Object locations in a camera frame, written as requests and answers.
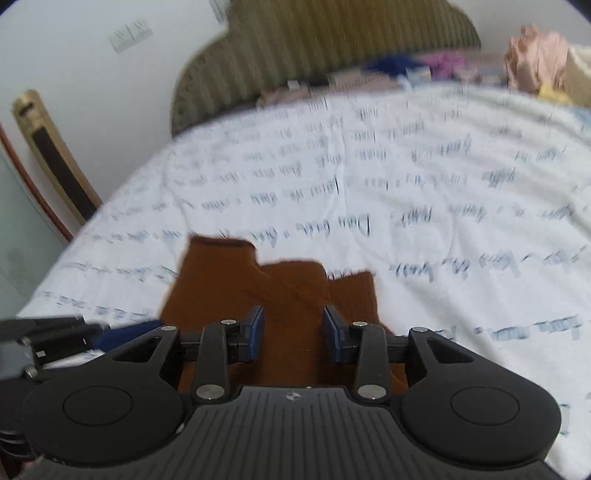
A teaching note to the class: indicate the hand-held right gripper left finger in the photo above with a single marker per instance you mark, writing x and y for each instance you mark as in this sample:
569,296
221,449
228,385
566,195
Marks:
253,334

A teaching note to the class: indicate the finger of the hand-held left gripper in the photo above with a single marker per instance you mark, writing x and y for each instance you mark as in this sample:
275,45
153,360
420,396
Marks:
69,334

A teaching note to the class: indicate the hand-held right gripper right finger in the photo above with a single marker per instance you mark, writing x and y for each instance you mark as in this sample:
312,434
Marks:
333,334

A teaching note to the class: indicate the brown knitted sweater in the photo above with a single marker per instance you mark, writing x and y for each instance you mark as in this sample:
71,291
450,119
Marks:
286,295

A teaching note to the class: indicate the flower printed glass sliding door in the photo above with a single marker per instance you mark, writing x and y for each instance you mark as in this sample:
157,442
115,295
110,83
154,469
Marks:
23,240

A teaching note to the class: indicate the white script printed quilt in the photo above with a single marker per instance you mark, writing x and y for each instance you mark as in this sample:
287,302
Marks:
415,184

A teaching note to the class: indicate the gold tower air conditioner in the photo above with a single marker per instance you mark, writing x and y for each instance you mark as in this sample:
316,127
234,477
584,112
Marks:
57,157

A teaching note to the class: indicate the dark blue cloth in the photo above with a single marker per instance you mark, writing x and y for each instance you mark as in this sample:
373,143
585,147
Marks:
390,64

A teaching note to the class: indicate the olive green padded headboard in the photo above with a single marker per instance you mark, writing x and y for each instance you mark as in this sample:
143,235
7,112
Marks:
300,50

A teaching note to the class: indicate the purple cloth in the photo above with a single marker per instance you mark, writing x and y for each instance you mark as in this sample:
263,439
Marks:
441,64

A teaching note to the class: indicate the yellow cloth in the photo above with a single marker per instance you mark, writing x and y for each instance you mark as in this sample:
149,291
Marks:
554,93

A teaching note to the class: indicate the pink crumpled cloth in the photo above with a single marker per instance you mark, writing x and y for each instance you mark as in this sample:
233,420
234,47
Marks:
535,57

